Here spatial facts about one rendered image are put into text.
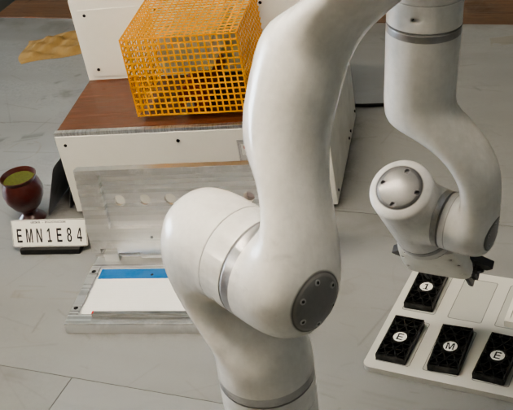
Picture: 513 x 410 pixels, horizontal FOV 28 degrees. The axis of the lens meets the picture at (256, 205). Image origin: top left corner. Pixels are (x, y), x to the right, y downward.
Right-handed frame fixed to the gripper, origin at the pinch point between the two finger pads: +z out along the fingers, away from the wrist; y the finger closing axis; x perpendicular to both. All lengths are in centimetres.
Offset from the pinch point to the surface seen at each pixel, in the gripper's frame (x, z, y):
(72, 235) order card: -2, 13, -79
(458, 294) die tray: 1.3, 17.1, -2.5
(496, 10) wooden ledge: 95, 79, -26
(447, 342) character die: -9.1, 8.9, -0.2
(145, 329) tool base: -18, 5, -51
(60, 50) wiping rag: 62, 58, -138
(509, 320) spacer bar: -2.8, 12.9, 7.7
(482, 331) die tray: -5.4, 12.7, 3.9
